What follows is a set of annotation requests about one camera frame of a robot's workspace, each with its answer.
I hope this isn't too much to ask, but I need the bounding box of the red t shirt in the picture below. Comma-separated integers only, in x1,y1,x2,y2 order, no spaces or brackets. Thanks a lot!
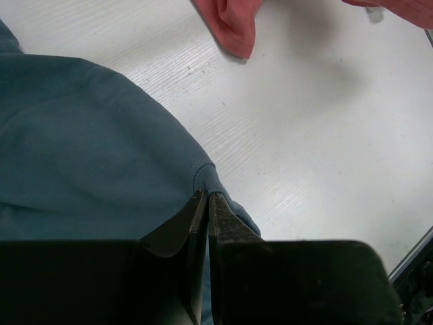
192,0,432,60

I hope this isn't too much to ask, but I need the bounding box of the blue t shirt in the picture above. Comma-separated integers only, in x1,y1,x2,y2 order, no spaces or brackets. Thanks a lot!
0,18,262,242

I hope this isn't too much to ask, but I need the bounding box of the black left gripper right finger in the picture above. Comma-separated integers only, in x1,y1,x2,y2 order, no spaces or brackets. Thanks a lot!
209,193,402,324

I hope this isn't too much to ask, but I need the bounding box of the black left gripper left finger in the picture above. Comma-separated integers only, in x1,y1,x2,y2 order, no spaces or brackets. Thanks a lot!
1,191,207,324

